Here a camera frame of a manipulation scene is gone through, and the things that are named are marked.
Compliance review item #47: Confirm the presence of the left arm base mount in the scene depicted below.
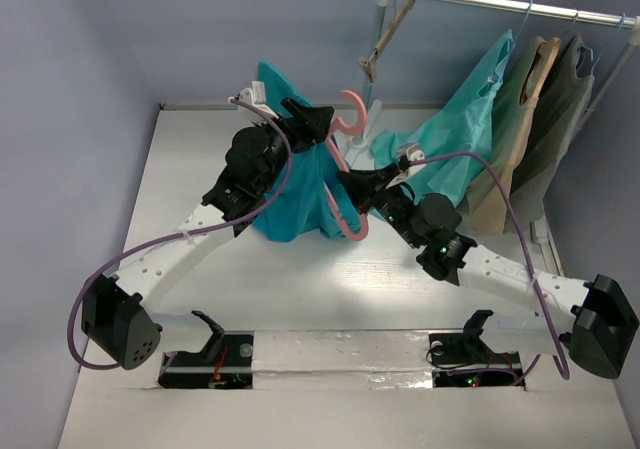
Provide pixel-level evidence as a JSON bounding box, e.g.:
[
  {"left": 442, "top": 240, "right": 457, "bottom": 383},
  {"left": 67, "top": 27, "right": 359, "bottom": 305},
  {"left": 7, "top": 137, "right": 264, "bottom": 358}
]
[{"left": 157, "top": 310, "right": 254, "bottom": 390}]

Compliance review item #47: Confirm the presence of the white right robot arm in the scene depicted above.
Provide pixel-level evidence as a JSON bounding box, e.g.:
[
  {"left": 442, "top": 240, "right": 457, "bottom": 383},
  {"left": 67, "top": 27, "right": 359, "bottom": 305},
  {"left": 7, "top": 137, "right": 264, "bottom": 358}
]
[{"left": 337, "top": 164, "right": 639, "bottom": 379}]

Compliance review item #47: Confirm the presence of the grey hanging shirt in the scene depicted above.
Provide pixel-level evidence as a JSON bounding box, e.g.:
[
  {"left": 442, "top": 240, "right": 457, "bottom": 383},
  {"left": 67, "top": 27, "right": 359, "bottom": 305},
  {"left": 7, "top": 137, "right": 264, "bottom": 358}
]
[{"left": 510, "top": 34, "right": 595, "bottom": 228}]

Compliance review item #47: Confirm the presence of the mint green hanging shirt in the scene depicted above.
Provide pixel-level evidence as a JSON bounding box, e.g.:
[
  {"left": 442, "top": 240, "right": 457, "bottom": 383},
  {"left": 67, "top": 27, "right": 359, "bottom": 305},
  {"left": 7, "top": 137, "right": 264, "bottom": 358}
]
[{"left": 371, "top": 30, "right": 514, "bottom": 205}]

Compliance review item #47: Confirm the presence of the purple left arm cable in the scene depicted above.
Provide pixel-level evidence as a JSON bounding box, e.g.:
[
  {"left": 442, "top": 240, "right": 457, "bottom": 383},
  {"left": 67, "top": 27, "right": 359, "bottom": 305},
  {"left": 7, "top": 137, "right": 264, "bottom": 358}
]
[{"left": 67, "top": 99, "right": 295, "bottom": 372}]

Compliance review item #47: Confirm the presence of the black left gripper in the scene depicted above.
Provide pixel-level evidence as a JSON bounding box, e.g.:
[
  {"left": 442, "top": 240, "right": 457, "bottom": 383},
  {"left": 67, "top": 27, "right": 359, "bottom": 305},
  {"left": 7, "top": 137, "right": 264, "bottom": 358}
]
[{"left": 253, "top": 100, "right": 333, "bottom": 195}]

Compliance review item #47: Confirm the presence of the beige wooden clip hanger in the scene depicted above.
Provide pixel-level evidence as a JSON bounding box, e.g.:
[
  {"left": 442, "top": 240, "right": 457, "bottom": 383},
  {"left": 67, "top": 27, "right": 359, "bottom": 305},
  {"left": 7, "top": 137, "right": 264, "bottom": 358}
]
[{"left": 359, "top": 0, "right": 416, "bottom": 83}]

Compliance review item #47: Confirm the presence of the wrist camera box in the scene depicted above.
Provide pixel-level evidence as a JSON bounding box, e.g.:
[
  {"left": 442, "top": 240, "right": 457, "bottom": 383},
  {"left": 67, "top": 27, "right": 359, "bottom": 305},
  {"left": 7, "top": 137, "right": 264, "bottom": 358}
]
[
  {"left": 396, "top": 143, "right": 425, "bottom": 180},
  {"left": 228, "top": 81, "right": 278, "bottom": 125}
]

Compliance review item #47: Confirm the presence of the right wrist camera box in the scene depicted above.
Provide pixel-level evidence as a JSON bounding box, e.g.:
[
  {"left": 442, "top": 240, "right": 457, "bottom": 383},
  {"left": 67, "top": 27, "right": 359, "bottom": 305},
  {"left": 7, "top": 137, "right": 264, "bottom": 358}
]
[{"left": 396, "top": 143, "right": 425, "bottom": 180}]

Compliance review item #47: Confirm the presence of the blue wire hanger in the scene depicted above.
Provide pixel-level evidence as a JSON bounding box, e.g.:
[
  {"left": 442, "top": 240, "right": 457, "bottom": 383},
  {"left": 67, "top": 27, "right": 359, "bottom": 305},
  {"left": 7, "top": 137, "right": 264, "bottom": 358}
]
[
  {"left": 576, "top": 13, "right": 626, "bottom": 77},
  {"left": 513, "top": 0, "right": 534, "bottom": 47}
]

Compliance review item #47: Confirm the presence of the pink plastic hanger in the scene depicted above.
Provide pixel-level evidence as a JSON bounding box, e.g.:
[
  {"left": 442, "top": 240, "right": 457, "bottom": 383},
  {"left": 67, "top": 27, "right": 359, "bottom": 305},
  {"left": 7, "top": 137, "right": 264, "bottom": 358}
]
[{"left": 324, "top": 90, "right": 369, "bottom": 242}]

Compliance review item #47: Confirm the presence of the olive tan hanging shirt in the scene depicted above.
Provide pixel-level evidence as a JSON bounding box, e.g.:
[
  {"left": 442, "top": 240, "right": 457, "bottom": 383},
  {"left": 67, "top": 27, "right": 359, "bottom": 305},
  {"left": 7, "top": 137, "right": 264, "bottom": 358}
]
[{"left": 466, "top": 36, "right": 561, "bottom": 236}]

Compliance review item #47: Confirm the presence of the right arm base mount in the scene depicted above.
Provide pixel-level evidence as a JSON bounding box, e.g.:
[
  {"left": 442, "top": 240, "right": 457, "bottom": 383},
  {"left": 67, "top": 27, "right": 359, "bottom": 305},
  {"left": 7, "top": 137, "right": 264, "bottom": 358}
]
[{"left": 425, "top": 310, "right": 526, "bottom": 389}]

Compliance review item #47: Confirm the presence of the white metal clothes rack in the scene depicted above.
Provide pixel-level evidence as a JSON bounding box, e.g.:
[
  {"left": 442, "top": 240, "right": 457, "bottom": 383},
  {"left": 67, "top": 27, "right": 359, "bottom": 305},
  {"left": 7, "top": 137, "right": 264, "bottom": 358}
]
[{"left": 332, "top": 0, "right": 640, "bottom": 290}]

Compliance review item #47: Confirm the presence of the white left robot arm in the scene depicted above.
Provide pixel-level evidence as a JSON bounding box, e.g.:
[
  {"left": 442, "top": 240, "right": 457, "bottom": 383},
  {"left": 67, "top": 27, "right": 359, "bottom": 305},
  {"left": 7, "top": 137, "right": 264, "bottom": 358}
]
[{"left": 70, "top": 98, "right": 334, "bottom": 370}]

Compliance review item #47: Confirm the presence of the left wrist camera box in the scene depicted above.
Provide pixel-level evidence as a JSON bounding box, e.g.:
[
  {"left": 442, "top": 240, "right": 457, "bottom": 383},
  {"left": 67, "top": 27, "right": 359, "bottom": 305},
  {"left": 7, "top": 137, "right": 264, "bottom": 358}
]
[{"left": 228, "top": 81, "right": 278, "bottom": 125}]

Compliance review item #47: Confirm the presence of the teal blue t-shirt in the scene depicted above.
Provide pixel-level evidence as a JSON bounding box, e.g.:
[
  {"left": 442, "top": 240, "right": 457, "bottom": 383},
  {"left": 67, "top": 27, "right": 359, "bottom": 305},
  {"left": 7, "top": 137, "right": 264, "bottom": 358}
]
[{"left": 249, "top": 59, "right": 366, "bottom": 244}]

